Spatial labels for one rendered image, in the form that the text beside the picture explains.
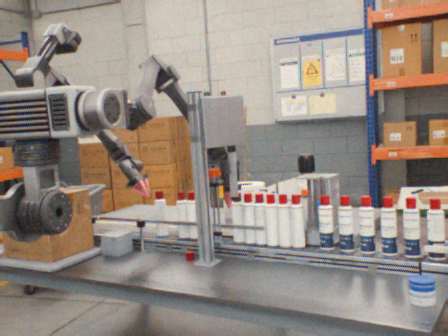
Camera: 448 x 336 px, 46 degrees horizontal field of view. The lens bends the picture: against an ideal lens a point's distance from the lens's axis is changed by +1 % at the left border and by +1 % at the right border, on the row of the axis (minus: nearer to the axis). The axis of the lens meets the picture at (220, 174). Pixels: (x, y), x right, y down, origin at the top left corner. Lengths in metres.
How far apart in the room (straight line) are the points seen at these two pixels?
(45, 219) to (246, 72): 5.21
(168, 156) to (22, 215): 3.85
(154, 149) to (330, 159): 2.20
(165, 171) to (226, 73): 1.82
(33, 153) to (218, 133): 0.67
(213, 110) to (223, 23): 4.93
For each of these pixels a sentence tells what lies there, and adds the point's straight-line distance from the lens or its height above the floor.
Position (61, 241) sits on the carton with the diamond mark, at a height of 0.93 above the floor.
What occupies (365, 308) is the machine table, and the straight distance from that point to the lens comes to 1.61.
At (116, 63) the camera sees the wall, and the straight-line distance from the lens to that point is 7.52.
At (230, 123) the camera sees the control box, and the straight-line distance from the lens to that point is 1.99.
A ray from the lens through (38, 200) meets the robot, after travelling 1.76.
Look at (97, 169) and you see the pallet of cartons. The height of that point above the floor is 0.87.
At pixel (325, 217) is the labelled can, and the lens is 1.96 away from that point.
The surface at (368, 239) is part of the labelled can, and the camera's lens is 1.93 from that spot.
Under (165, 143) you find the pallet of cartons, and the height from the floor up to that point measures 1.12.
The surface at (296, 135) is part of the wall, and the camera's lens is 6.55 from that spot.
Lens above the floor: 1.42
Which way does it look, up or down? 7 degrees down
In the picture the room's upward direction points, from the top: 4 degrees counter-clockwise
